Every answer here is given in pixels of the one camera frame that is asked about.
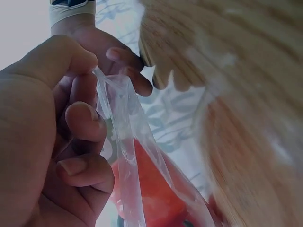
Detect red vegetable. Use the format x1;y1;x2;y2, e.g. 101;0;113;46
109;138;224;227

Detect person's right forearm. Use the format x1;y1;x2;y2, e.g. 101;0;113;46
48;1;97;31

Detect black wrist band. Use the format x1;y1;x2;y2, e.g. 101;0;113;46
51;0;89;7

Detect person's right hand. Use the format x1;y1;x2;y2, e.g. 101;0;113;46
50;20;153;97

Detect person's left hand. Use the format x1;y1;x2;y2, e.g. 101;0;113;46
0;35;116;227

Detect clear plastic bag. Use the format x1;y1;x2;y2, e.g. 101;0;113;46
91;65;228;227

